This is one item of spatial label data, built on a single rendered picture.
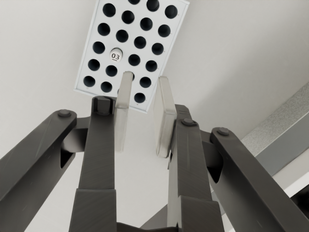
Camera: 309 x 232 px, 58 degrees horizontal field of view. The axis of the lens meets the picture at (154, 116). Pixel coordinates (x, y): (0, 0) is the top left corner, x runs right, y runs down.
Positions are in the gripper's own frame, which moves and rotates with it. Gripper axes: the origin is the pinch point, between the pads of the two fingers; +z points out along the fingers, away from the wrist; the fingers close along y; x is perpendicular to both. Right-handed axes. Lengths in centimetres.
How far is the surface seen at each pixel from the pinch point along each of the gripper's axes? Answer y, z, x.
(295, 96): 68, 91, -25
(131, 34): -1.6, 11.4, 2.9
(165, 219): 13, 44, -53
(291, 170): 14.1, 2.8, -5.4
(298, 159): 14.6, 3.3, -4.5
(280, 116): 64, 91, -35
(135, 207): 1.7, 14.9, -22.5
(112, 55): -3.2, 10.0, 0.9
